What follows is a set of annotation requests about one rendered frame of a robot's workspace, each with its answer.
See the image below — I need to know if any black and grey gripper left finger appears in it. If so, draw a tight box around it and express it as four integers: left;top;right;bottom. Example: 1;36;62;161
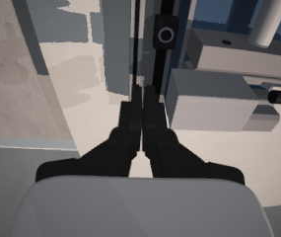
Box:
35;84;142;182

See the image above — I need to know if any grey rectangular metal block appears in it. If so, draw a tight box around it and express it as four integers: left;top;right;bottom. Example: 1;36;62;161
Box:
166;68;259;132

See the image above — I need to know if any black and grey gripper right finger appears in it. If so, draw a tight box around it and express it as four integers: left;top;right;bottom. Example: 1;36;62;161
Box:
142;85;246;185

